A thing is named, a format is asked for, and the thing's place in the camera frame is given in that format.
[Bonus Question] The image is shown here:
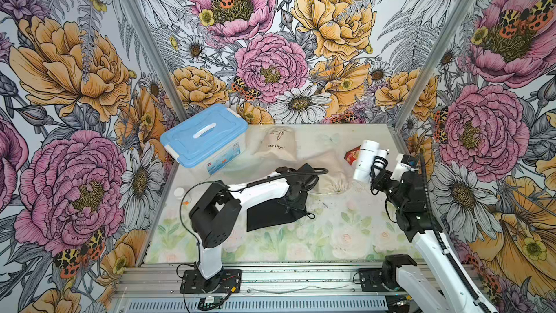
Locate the black hair dryer pouch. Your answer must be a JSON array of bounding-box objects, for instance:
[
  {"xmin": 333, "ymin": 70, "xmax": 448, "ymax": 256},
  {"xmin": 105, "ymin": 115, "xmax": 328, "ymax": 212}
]
[{"xmin": 246, "ymin": 192, "xmax": 312, "ymax": 232}]

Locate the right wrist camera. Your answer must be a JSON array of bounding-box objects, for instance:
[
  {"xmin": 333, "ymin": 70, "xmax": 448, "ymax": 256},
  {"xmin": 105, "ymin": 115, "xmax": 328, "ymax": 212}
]
[{"xmin": 390, "ymin": 154, "xmax": 419, "ymax": 181}]

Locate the blue lidded storage box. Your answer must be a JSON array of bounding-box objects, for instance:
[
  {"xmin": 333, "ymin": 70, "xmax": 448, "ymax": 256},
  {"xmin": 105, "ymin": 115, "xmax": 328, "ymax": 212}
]
[{"xmin": 160, "ymin": 104, "xmax": 248, "ymax": 181}]

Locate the aluminium front rail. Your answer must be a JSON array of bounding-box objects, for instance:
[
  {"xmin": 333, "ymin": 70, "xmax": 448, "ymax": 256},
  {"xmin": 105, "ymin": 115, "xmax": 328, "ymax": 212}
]
[{"xmin": 108, "ymin": 263, "xmax": 453, "ymax": 313}]

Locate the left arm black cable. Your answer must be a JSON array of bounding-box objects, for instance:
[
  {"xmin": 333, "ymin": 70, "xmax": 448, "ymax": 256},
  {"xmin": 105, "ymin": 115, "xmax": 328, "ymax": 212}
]
[{"xmin": 175, "ymin": 167, "xmax": 330, "ymax": 270}]

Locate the small white pill bottle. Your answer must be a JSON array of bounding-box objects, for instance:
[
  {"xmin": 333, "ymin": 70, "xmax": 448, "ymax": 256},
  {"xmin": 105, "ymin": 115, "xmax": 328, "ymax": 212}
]
[{"xmin": 174, "ymin": 187, "xmax": 186, "ymax": 199}]

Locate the white hair dryer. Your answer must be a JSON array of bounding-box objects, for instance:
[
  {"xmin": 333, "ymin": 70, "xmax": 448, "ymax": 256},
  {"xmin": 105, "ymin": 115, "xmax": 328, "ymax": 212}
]
[{"xmin": 353, "ymin": 140, "xmax": 389, "ymax": 183}]

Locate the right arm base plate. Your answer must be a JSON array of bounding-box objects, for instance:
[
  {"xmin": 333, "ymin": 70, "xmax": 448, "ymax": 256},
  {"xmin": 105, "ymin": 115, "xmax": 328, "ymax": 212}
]
[{"xmin": 354, "ymin": 268, "xmax": 400, "ymax": 293}]

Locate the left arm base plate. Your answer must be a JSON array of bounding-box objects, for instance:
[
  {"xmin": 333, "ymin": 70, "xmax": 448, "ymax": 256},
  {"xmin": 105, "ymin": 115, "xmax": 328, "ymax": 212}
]
[{"xmin": 180, "ymin": 269, "xmax": 243, "ymax": 294}]

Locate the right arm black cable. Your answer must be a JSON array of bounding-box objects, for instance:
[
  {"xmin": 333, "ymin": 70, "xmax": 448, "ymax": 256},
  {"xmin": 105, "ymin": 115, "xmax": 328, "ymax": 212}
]
[{"xmin": 416, "ymin": 151, "xmax": 494, "ymax": 313}]

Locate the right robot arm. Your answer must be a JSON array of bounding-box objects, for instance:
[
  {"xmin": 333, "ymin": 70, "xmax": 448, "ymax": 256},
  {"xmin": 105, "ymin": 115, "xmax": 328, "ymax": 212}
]
[{"xmin": 371, "ymin": 170, "xmax": 497, "ymax": 312}]

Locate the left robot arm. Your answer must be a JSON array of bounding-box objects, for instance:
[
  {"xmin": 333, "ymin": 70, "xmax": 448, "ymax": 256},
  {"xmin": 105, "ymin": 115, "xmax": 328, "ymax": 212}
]
[{"xmin": 185, "ymin": 164, "xmax": 328, "ymax": 292}]

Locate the red white bandage box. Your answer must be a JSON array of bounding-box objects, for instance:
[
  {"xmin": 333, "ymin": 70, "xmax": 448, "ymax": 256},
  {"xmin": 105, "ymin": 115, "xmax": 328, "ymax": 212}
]
[{"xmin": 344, "ymin": 146, "xmax": 360, "ymax": 166}]

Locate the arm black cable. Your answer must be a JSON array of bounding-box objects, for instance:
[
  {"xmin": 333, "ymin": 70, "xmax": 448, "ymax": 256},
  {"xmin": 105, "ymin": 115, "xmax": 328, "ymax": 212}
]
[
  {"xmin": 175, "ymin": 167, "xmax": 330, "ymax": 270},
  {"xmin": 416, "ymin": 151, "xmax": 494, "ymax": 313}
]

